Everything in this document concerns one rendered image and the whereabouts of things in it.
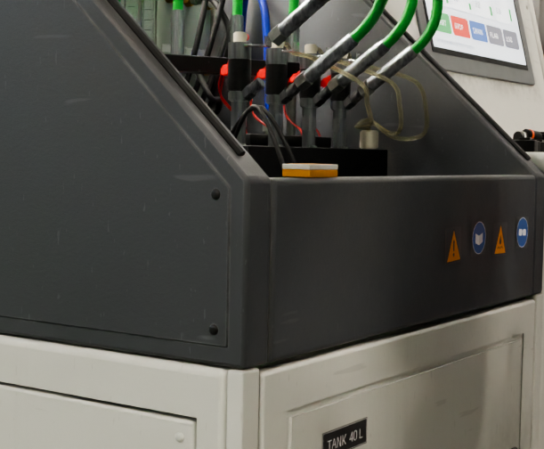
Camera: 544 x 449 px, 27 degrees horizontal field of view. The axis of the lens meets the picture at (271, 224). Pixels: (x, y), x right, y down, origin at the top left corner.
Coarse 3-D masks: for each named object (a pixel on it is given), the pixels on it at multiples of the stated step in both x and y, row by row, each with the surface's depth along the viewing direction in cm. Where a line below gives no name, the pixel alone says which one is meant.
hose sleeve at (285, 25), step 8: (312, 0) 127; (320, 0) 126; (328, 0) 126; (296, 8) 128; (304, 8) 127; (312, 8) 127; (320, 8) 128; (288, 16) 129; (296, 16) 128; (304, 16) 128; (280, 24) 129; (288, 24) 129; (296, 24) 128; (288, 32) 129
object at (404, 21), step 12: (240, 0) 153; (408, 0) 138; (240, 12) 153; (408, 12) 138; (240, 24) 153; (396, 24) 140; (408, 24) 139; (396, 36) 139; (372, 48) 141; (384, 48) 140; (360, 60) 142; (372, 60) 141; (348, 72) 143; (360, 72) 143; (336, 84) 144
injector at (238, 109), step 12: (228, 48) 134; (240, 48) 133; (228, 60) 134; (240, 60) 133; (228, 72) 134; (240, 72) 133; (228, 84) 134; (240, 84) 133; (252, 84) 132; (264, 84) 133; (228, 96) 134; (240, 96) 133; (252, 96) 133; (240, 108) 134; (240, 132) 134
